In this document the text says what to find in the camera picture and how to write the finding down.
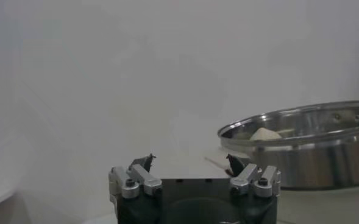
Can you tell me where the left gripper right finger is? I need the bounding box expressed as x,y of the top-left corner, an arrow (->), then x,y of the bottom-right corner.
226,153 -> 282,198

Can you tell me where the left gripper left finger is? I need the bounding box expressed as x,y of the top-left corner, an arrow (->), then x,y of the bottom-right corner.
108,153 -> 163,200

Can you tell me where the white steamed baozi bun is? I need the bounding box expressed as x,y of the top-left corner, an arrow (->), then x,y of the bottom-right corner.
249,127 -> 283,141

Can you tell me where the perforated steel steamer basket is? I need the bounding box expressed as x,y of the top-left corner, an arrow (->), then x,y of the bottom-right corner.
217,100 -> 359,191

